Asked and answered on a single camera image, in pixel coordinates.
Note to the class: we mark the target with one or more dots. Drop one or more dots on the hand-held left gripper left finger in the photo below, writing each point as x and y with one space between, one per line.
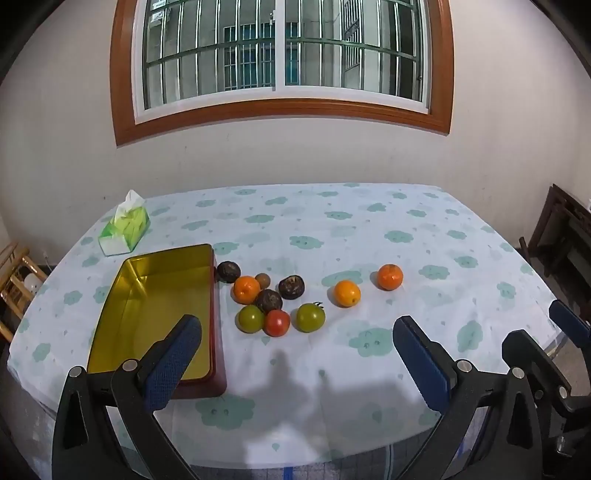
173 364

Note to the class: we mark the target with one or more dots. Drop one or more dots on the golden tin box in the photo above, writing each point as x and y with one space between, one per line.
157 295

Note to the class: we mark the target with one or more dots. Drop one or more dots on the green tomato with stem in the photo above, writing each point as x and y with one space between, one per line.
310 317

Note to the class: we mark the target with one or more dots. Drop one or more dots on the white plastic bag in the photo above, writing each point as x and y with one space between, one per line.
31 282

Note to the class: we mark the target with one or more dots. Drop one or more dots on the dark wooden furniture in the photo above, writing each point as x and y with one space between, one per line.
563 240

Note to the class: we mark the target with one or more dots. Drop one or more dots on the light wooden chair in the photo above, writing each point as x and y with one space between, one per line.
16 286

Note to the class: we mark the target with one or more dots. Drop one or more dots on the dark brown round fruit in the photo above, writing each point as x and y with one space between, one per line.
291 286
228 271
268 301

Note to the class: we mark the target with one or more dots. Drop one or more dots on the orange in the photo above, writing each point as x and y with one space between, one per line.
390 277
347 293
246 289

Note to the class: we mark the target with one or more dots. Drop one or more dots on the wooden framed barred window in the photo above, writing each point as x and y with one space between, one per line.
277 46

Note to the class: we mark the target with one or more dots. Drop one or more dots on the green tissue pack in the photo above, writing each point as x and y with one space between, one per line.
124 228

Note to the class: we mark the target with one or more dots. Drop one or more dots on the small brown fruit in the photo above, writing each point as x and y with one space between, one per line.
263 279

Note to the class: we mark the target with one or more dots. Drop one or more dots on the red tomato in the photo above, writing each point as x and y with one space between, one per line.
277 323

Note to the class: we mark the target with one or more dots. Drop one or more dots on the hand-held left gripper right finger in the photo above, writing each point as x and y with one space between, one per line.
422 364

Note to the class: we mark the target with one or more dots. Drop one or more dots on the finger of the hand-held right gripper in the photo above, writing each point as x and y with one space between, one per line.
540 364
572 325

